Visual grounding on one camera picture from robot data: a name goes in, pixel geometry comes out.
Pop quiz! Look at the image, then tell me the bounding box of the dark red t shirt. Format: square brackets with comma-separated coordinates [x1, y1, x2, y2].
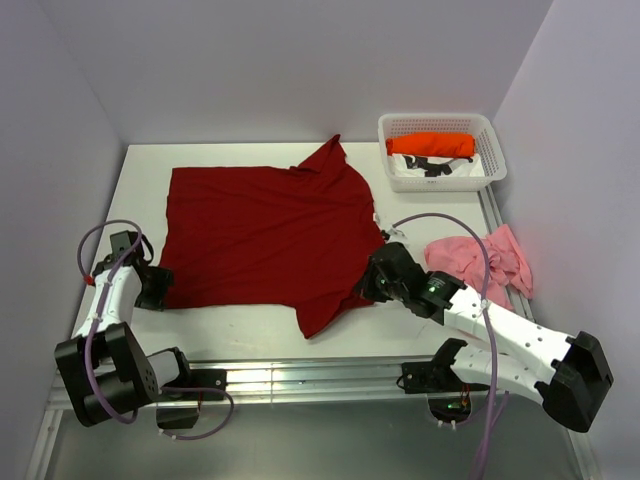
[160, 136, 384, 339]

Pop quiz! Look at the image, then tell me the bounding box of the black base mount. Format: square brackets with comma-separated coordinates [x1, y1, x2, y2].
[155, 369, 227, 434]
[396, 339, 489, 428]

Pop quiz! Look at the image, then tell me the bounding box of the pink t shirt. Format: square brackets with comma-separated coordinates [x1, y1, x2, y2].
[424, 224, 534, 310]

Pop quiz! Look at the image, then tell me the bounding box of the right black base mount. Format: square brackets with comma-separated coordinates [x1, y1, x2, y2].
[396, 339, 489, 428]

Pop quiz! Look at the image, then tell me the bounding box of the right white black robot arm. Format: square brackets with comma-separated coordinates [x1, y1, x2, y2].
[357, 242, 614, 433]

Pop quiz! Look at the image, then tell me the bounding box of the white black printed t shirt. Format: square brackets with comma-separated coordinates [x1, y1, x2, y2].
[388, 153, 485, 179]

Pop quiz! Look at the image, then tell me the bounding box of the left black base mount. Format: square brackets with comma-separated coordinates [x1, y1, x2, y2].
[155, 369, 227, 434]

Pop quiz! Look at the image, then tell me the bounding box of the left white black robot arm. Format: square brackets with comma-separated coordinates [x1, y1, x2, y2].
[54, 230, 195, 427]

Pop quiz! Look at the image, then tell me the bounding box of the white plastic basket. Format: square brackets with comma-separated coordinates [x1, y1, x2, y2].
[378, 113, 507, 192]

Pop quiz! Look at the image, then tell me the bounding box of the rolled orange t shirt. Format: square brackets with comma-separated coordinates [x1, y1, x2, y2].
[385, 132, 476, 158]

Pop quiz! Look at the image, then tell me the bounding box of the aluminium rail frame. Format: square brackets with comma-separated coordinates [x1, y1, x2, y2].
[24, 189, 601, 480]

